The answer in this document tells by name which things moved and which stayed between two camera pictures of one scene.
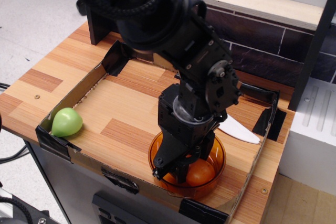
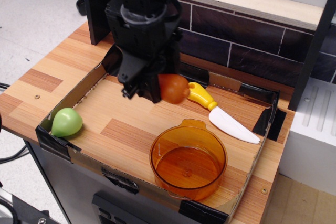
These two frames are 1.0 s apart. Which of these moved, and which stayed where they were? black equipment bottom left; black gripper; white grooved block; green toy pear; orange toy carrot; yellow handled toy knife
Moved: black gripper; orange toy carrot
Stayed: green toy pear; black equipment bottom left; white grooved block; yellow handled toy knife
